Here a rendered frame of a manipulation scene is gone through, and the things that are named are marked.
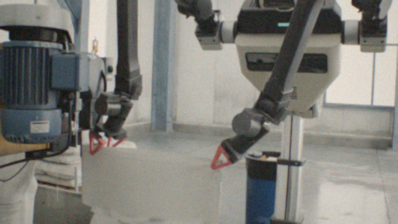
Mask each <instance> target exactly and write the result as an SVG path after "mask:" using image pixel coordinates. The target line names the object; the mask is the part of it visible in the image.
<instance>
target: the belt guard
mask: <svg viewBox="0 0 398 224"><path fill-rule="evenodd" d="M0 29H1V30H4V31H7V32H8V31H9V30H10V29H39V30H42V29H43V30H51V31H54V32H56V33H57V41H56V42H55V43H58V44H66V40H65V38H64V36H63V35H65V36H66V38H67V42H68V44H69V45H73V44H74V30H73V24H72V20H71V17H70V13H69V11H68V10H65V9H62V8H60V7H55V6H46V5H42V4H26V3H20V4H2V5H0ZM58 38H59V39H58Z"/></svg>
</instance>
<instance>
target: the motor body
mask: <svg viewBox="0 0 398 224"><path fill-rule="evenodd" d="M2 48H3V49H2V50H1V101H2V102H3V103H5V104H6V107H5V108H1V113H0V116H1V133H2V135H3V137H4V139H5V140H6V141H7V142H11V143H13V144H44V143H48V142H54V141H56V140H57V139H58V137H59V135H60V134H61V128H62V117H63V114H62V109H61V108H57V97H58V96H60V92H61V90H53V89H52V86H51V85H50V59H51V58H52V56H53V55H61V54H62V53H61V52H59V51H61V50H63V45H62V44H58V43H54V42H51V43H50V42H39V41H31V40H29V41H18V40H9V41H4V42H2Z"/></svg>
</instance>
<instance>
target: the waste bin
mask: <svg viewBox="0 0 398 224"><path fill-rule="evenodd" d="M264 155H265V156H266V157H267V159H268V158H269V157H273V158H278V157H280V156H281V152H279V151H251V152H248V154H247V155H246V156H244V157H245V158H246V165H245V168H246V219H245V224H270V223H269V222H270V217H271V216H272V215H273V214H274V206H275V194H276V180H277V165H278V164H277V162H276V161H270V160H264V159H259V158H260V157H262V156H264Z"/></svg>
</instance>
